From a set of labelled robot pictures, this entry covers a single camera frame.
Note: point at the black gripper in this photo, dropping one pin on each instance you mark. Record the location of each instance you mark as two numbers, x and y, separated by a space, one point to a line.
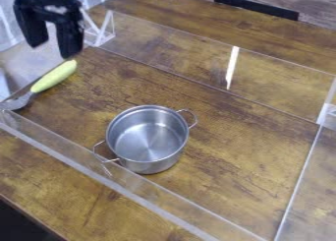
62 12

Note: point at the green handled metal spoon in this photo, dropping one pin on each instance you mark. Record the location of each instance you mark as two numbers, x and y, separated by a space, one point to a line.
49 80

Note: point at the black strip on table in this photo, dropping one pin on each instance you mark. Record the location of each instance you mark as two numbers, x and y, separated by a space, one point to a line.
261 8

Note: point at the stainless steel pot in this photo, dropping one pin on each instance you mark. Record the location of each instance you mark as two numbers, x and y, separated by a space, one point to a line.
146 137

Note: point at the clear acrylic front barrier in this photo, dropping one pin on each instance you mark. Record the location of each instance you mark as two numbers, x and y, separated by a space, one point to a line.
182 212

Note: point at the clear acrylic right barrier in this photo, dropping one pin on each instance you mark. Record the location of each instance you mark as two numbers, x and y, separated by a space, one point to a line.
309 217

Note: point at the clear acrylic triangle bracket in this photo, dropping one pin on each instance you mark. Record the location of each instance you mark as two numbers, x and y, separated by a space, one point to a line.
96 35

